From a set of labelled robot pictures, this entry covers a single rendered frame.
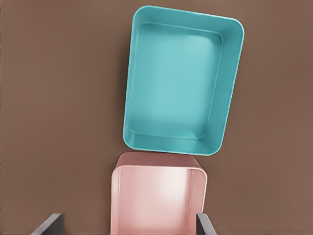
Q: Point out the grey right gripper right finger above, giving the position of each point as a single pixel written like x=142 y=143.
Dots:
x=205 y=225

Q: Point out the pink rectangular tray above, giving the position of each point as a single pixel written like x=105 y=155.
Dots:
x=156 y=195

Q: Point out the teal rectangular tray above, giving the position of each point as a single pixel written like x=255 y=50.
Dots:
x=176 y=83

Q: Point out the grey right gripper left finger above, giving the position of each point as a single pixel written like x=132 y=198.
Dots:
x=50 y=225

